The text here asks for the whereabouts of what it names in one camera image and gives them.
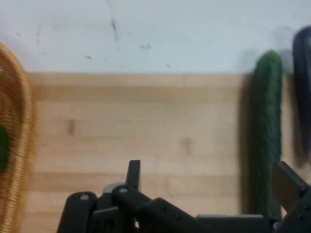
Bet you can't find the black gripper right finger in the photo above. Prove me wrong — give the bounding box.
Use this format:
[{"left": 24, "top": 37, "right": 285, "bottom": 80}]
[{"left": 271, "top": 161, "right": 311, "bottom": 233}]

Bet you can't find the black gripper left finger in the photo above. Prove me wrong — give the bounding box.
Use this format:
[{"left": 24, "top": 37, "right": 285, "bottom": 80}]
[{"left": 57, "top": 159, "right": 202, "bottom": 233}]

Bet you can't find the long dark green cucumber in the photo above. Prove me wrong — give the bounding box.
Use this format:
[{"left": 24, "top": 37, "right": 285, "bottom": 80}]
[{"left": 247, "top": 50, "right": 284, "bottom": 219}]

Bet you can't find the light wooden cutting board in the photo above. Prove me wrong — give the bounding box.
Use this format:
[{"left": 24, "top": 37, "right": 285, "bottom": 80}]
[{"left": 25, "top": 72, "right": 311, "bottom": 233}]

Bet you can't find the dark purple eggplant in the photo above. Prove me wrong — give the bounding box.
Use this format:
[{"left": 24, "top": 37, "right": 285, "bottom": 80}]
[{"left": 292, "top": 25, "right": 311, "bottom": 168}]

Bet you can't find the small green vegetable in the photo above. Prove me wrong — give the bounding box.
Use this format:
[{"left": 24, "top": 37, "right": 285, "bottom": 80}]
[{"left": 0, "top": 125, "right": 11, "bottom": 173}]

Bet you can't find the woven wicker basket with handle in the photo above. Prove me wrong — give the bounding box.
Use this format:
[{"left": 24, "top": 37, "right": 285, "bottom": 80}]
[{"left": 0, "top": 42, "right": 37, "bottom": 233}]

